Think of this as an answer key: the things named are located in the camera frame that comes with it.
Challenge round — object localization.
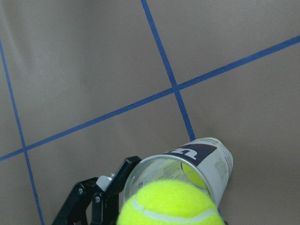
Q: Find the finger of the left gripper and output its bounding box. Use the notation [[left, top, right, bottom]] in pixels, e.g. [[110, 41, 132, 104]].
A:
[[52, 177, 98, 225], [91, 156, 141, 225]]

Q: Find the white blue tennis ball can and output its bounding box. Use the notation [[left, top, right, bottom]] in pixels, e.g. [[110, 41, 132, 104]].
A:
[[123, 137, 233, 206]]

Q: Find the yellow tennis ball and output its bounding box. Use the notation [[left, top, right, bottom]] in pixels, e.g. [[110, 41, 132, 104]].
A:
[[181, 164, 206, 188], [117, 180, 225, 225]]

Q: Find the brown paper table cover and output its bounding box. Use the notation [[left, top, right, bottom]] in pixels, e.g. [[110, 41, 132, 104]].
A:
[[0, 0, 300, 225]]

